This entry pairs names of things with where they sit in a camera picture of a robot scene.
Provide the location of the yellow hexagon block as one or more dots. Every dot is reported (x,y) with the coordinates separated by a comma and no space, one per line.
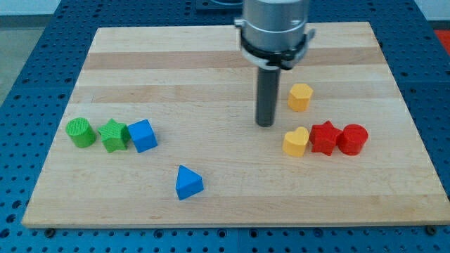
(299,97)

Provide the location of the red star block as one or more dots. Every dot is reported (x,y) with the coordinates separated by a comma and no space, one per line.
(324,138)

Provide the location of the light wooden board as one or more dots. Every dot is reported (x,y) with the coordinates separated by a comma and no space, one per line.
(198,93)

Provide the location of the blue cube block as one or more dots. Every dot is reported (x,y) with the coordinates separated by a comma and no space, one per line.
(142,135)

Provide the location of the yellow heart block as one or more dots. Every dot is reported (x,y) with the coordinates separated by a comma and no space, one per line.
(295,142)

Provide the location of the blue triangle block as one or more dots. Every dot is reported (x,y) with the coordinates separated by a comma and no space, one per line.
(188,183)

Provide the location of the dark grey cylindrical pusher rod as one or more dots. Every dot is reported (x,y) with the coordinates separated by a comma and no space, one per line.
(267,95)

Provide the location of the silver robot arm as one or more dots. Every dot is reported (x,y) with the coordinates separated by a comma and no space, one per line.
(273,37)

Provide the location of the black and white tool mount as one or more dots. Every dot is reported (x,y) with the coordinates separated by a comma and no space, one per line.
(271,60)

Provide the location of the red cylinder block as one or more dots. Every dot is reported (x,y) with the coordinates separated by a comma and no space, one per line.
(352,139)

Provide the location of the green star block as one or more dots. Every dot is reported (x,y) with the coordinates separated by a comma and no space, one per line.
(114,136)

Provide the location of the green cylinder block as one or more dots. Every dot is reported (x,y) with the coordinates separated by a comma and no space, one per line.
(80,132)

